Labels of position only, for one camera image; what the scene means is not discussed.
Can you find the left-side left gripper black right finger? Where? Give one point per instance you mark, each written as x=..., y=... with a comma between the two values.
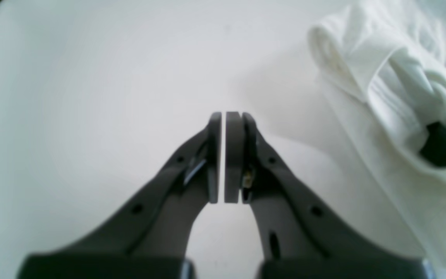
x=301, y=236

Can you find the left-side left gripper black left finger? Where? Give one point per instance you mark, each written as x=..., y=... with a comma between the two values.
x=147, y=237

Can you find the white printed T-shirt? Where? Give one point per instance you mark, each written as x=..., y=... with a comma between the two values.
x=384, y=62

